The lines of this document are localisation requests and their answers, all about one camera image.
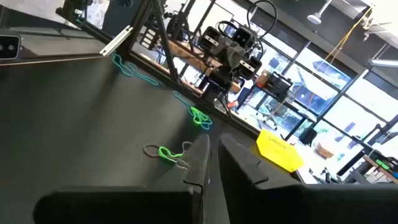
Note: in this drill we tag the black plastic crate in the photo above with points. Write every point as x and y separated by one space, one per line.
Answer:
280 83

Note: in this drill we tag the black aluminium rig frame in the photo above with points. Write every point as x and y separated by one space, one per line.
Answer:
167 46

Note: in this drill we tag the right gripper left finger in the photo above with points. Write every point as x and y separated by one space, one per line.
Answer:
174 199

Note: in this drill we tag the orange box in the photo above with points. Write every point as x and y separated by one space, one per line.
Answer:
262 79

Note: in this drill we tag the yellow plastic basket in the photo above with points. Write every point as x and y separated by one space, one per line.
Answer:
276 151

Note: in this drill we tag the dark grey rubber band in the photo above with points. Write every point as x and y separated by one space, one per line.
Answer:
151 144

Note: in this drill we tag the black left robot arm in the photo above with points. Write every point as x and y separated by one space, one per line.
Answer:
245 37

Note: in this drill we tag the white light bar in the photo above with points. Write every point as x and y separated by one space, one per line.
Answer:
116 40

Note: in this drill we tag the black table-level camera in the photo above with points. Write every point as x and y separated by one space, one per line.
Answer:
9 47

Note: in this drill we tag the wooden workbench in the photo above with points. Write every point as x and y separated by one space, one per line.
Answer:
189 57

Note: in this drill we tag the white pendant lamp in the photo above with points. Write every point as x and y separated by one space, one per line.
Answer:
314 18

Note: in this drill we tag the green rubber band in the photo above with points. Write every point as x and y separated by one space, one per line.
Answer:
197 115
162 153

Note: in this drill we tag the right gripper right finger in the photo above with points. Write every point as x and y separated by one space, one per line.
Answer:
280 202

